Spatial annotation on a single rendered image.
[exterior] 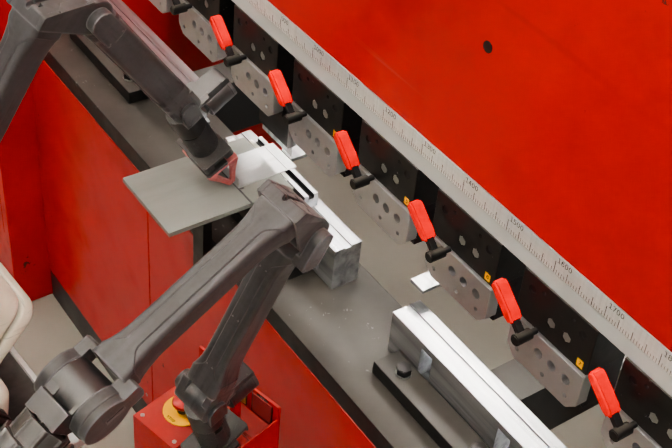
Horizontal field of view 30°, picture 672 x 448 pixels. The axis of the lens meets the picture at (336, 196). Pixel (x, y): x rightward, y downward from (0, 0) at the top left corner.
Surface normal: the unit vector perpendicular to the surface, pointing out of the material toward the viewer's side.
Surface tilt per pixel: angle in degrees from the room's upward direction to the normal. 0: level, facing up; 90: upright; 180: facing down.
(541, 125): 90
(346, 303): 0
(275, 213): 27
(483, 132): 90
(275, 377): 90
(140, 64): 103
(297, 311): 0
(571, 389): 90
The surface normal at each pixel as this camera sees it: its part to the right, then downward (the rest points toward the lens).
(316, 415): -0.82, 0.31
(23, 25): -0.51, 0.07
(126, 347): -0.04, -0.41
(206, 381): -0.57, 0.25
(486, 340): 0.07, -0.77
